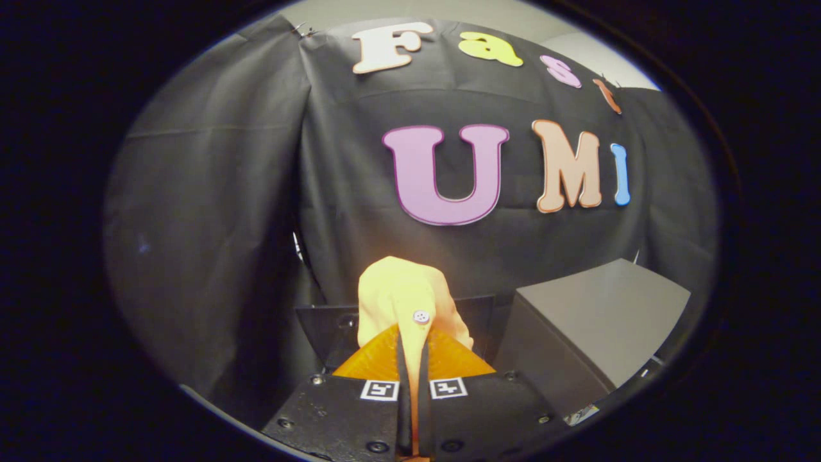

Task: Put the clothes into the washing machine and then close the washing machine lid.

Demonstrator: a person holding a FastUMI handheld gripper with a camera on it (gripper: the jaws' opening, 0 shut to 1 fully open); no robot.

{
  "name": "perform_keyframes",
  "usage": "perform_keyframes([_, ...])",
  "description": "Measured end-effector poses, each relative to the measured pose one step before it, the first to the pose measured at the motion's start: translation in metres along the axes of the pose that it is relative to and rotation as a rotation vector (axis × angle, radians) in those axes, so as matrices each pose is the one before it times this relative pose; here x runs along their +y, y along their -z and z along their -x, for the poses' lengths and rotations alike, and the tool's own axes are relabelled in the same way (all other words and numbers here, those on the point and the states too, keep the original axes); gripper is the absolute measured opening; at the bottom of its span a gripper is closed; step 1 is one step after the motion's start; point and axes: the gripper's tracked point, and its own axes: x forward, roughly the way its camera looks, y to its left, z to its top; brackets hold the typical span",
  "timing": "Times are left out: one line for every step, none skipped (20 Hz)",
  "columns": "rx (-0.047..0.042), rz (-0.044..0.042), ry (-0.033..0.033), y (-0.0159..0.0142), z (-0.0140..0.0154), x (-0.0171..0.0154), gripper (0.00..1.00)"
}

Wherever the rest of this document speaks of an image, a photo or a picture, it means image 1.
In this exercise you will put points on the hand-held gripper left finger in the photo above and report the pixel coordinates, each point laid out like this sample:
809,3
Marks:
403,398

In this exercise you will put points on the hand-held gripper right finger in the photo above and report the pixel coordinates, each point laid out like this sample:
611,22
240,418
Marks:
424,410

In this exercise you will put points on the grey washing machine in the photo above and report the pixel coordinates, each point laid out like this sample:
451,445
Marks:
328,330

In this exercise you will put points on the orange garment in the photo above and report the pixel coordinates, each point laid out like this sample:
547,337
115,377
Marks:
397,289

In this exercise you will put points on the black backdrop cloth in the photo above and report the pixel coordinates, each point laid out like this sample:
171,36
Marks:
218,192

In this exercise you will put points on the metal cloth clip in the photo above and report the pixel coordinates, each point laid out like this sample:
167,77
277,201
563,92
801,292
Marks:
301,29

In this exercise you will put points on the white cabinet with grey frame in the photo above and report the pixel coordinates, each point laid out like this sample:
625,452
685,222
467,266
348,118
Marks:
596,301

